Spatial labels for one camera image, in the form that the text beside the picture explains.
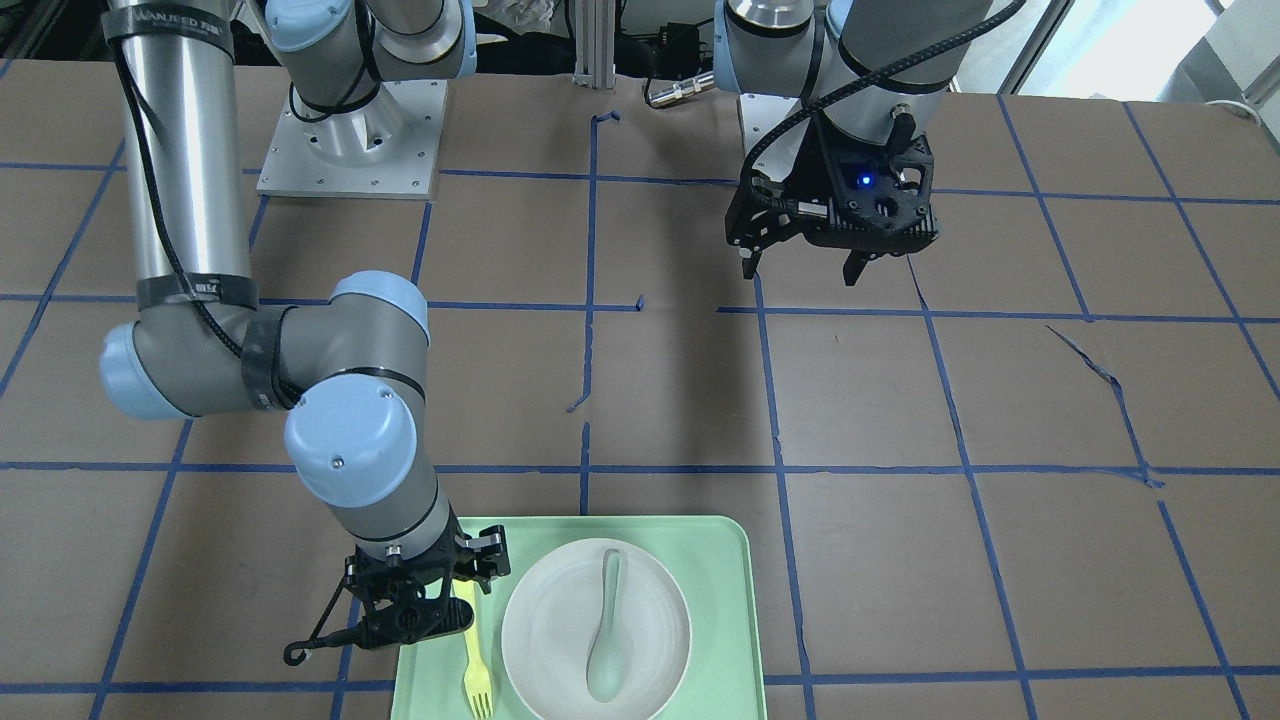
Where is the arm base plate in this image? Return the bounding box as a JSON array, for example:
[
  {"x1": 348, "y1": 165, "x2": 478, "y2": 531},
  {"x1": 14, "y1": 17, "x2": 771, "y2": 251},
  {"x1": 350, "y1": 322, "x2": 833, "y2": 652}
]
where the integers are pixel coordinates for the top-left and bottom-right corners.
[
  {"x1": 257, "y1": 79, "x2": 449, "y2": 200},
  {"x1": 739, "y1": 94, "x2": 829, "y2": 196}
]

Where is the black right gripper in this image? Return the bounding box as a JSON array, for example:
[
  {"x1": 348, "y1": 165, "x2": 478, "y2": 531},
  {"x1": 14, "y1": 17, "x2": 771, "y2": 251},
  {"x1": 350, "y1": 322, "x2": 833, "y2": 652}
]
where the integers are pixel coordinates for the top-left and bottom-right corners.
[{"x1": 340, "y1": 525, "x2": 511, "y2": 650}]

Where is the pale teal plastic spoon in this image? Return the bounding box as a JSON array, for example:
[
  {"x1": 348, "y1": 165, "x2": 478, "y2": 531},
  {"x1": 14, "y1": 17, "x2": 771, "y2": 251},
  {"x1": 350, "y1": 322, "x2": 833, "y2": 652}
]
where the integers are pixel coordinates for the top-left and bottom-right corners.
[{"x1": 585, "y1": 547, "x2": 626, "y2": 703}]

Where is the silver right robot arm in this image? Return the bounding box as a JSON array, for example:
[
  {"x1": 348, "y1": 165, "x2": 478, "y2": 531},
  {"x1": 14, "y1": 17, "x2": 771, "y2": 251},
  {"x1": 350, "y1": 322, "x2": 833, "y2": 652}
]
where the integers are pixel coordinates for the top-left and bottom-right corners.
[{"x1": 99, "y1": 1, "x2": 509, "y2": 666}]

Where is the white round plate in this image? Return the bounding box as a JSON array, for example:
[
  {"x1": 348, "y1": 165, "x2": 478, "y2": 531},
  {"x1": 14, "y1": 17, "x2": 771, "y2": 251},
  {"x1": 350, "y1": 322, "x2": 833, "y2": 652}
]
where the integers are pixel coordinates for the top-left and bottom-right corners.
[{"x1": 499, "y1": 538, "x2": 692, "y2": 719}]

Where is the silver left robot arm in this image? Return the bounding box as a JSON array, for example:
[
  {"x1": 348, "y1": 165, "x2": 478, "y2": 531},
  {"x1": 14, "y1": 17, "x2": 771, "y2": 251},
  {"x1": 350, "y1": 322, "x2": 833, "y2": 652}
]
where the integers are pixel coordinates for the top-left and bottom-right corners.
[{"x1": 713, "y1": 1, "x2": 1021, "y2": 286}]

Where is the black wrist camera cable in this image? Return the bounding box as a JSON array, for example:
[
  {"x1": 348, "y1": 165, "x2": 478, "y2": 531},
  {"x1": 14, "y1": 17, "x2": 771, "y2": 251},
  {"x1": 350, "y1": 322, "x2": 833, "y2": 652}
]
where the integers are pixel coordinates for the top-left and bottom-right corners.
[{"x1": 283, "y1": 591, "x2": 364, "y2": 667}]

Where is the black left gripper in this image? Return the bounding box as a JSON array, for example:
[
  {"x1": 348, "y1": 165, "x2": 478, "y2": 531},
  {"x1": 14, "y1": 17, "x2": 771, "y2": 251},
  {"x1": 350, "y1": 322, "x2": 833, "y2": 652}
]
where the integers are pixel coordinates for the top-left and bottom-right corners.
[{"x1": 724, "y1": 115, "x2": 941, "y2": 287}]

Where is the mint green plastic tray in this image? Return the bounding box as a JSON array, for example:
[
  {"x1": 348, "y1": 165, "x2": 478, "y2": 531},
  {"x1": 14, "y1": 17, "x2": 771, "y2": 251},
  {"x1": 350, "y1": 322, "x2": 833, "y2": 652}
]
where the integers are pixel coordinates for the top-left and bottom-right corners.
[{"x1": 390, "y1": 515, "x2": 765, "y2": 720}]

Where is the yellow plastic fork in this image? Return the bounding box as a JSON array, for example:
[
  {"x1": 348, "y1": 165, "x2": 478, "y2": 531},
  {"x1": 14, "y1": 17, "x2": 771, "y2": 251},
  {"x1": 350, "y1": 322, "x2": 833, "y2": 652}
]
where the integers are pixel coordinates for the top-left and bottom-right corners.
[{"x1": 454, "y1": 580, "x2": 494, "y2": 719}]

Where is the aluminium frame post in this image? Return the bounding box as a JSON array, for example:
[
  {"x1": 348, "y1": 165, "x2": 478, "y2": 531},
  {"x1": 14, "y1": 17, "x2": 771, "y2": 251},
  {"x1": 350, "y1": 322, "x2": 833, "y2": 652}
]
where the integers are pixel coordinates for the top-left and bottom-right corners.
[{"x1": 571, "y1": 0, "x2": 620, "y2": 94}]

